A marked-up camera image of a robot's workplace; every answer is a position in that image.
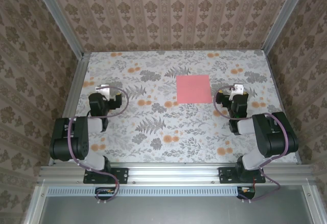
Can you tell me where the pink square paper sheet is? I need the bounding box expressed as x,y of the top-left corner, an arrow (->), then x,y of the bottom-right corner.
176,75 -> 212,104

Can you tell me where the grey metal sheet panel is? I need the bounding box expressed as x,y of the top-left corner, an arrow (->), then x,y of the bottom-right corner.
38,194 -> 314,224

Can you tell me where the floral patterned table cover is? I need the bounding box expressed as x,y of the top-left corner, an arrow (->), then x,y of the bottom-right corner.
62,50 -> 299,164

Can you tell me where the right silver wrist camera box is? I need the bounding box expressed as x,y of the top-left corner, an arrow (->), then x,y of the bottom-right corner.
228,83 -> 245,101

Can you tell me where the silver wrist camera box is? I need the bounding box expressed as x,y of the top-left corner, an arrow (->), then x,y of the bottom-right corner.
95,83 -> 111,99
228,83 -> 245,101

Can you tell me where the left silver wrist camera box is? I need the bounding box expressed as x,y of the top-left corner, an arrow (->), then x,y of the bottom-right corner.
95,83 -> 111,99

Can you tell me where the aluminium table side rail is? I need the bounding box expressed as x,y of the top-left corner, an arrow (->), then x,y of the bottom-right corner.
48,52 -> 90,166
265,50 -> 301,165

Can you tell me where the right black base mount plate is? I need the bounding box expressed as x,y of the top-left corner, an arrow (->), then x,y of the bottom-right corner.
218,167 -> 266,184

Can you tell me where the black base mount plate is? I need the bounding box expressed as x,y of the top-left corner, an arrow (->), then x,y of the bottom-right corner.
218,167 -> 266,184
83,167 -> 129,184

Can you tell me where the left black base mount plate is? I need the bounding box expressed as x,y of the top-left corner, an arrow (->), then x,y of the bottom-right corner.
83,167 -> 129,184

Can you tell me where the slanted aluminium frame post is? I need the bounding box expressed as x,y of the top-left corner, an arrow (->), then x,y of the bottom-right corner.
261,0 -> 312,53
32,0 -> 86,58

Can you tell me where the long aluminium base rail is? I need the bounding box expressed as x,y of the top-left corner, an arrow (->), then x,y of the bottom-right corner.
37,164 -> 317,185

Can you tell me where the white slotted cable duct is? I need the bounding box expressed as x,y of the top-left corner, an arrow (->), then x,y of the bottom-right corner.
47,186 -> 239,196

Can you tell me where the lower aluminium frame profile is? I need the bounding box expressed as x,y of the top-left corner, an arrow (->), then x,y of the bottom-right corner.
301,184 -> 327,224
22,185 -> 49,224

